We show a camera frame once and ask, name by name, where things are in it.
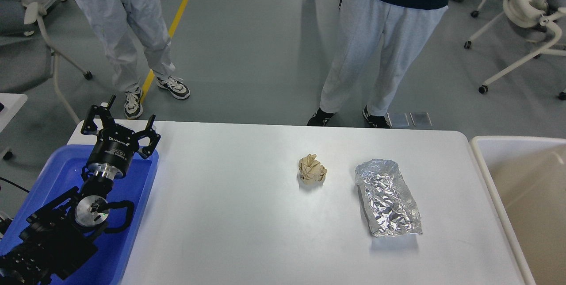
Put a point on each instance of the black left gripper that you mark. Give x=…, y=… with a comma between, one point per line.
x=114, y=149

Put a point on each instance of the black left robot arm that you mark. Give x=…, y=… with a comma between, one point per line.
x=80, y=220

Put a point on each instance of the white side table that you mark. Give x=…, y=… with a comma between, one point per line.
x=12, y=104

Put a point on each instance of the grey office chair left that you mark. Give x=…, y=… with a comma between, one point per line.
x=33, y=58

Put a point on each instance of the person in white trousers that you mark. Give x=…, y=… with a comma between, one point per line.
x=111, y=21

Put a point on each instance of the crumpled brown paper ball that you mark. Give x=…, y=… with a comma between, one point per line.
x=311, y=170

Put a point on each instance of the left metal floor plate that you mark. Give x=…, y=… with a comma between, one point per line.
x=398, y=120

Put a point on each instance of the metal floor plate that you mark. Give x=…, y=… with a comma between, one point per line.
x=398, y=120
x=421, y=119

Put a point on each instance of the crumpled aluminium foil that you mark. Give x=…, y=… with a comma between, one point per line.
x=388, y=204

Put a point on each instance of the right metal floor plate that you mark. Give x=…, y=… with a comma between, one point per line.
x=421, y=119

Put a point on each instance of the person in grey trousers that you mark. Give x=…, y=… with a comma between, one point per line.
x=398, y=29

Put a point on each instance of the white plastic bin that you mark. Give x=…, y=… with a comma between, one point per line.
x=526, y=179

